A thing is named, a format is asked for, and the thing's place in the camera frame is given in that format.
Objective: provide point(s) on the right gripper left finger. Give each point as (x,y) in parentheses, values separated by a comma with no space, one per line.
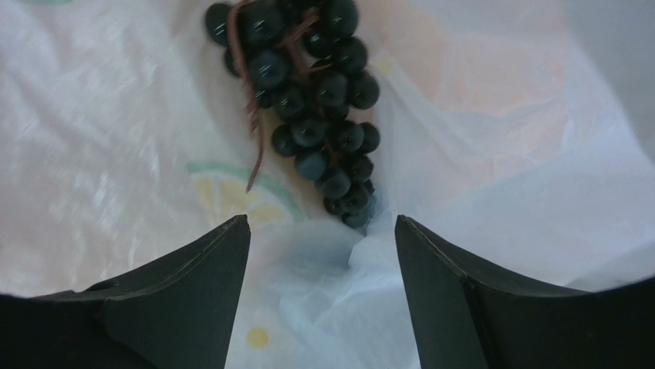
(177,311)

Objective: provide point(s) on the fake black grapes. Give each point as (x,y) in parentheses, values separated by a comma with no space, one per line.
(303,69)

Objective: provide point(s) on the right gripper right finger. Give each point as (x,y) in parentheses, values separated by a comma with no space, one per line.
(468,312)

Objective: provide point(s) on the white plastic bag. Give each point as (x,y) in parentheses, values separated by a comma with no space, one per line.
(522,131)

